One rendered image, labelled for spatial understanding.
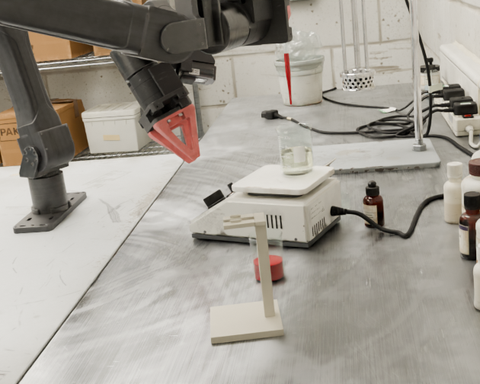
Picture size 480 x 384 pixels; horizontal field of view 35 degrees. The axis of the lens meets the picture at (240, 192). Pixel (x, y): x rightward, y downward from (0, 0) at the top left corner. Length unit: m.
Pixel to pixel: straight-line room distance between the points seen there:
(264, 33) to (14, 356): 0.49
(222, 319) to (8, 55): 0.67
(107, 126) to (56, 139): 2.07
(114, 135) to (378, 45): 1.23
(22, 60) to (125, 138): 2.07
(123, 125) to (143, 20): 2.53
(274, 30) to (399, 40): 2.56
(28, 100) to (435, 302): 0.77
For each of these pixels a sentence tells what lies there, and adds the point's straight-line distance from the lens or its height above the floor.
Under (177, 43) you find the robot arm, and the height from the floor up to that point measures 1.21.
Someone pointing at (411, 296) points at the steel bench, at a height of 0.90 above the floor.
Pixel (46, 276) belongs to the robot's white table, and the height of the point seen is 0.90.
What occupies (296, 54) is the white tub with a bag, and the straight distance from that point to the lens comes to 2.15.
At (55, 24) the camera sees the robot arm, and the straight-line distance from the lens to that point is 0.86.
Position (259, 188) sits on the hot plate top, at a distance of 1.09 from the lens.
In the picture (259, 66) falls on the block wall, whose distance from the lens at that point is 3.57.
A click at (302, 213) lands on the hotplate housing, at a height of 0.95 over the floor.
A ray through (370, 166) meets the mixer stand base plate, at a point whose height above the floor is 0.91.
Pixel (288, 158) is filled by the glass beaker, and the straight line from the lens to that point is 1.12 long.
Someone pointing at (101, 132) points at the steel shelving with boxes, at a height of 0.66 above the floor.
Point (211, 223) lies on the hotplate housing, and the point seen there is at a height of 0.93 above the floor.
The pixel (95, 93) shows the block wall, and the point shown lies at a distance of 3.74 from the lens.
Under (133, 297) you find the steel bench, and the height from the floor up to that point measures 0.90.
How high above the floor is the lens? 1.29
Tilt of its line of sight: 16 degrees down
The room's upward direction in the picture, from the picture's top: 6 degrees counter-clockwise
